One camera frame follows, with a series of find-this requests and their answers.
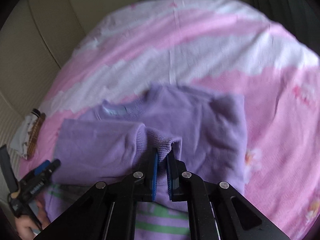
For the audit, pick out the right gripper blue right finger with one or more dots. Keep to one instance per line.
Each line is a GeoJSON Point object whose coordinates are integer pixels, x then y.
{"type": "Point", "coordinates": [172, 176]}

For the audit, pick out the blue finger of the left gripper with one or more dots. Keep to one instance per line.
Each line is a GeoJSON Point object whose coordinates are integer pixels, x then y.
{"type": "Point", "coordinates": [41, 167]}
{"type": "Point", "coordinates": [53, 166]}

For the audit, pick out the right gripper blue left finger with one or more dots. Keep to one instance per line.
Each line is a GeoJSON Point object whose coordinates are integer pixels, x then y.
{"type": "Point", "coordinates": [153, 165]}

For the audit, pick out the purple sweatshirt green print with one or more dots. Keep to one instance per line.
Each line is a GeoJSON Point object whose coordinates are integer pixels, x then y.
{"type": "Point", "coordinates": [204, 129]}

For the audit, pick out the person's left hand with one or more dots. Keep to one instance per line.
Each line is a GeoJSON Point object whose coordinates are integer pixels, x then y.
{"type": "Point", "coordinates": [25, 225]}

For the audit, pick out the pink white floral bedspread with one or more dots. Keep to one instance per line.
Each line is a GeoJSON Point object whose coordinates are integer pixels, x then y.
{"type": "Point", "coordinates": [223, 46]}

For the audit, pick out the beige wardrobe door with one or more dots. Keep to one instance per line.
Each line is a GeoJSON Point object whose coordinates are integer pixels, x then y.
{"type": "Point", "coordinates": [37, 39]}

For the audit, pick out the green curtain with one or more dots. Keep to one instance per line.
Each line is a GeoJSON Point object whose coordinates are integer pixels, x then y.
{"type": "Point", "coordinates": [299, 17]}

